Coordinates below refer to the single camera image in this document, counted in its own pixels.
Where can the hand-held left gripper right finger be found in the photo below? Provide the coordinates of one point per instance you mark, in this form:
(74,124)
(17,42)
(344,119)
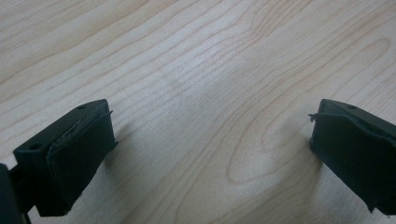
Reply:
(351,155)

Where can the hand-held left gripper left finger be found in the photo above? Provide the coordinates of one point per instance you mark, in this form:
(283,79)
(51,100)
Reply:
(71,161)

